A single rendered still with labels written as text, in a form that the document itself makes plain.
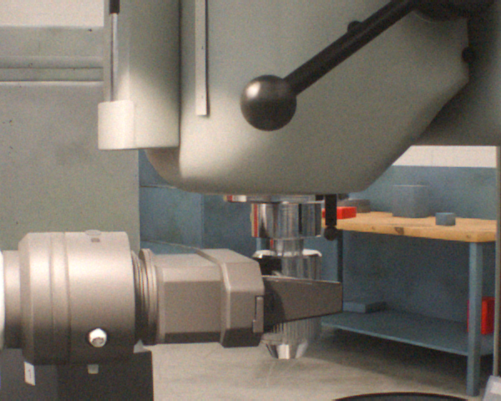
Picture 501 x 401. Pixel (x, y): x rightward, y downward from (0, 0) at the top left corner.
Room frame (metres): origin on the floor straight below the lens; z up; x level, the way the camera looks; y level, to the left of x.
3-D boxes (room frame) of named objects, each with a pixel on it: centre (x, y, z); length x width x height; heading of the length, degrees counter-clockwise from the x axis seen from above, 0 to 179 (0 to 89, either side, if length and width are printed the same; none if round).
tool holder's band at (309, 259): (0.70, -0.02, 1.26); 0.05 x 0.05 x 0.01
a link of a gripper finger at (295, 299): (0.67, -0.03, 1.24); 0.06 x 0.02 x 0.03; 104
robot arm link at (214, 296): (0.68, 0.07, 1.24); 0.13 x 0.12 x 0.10; 14
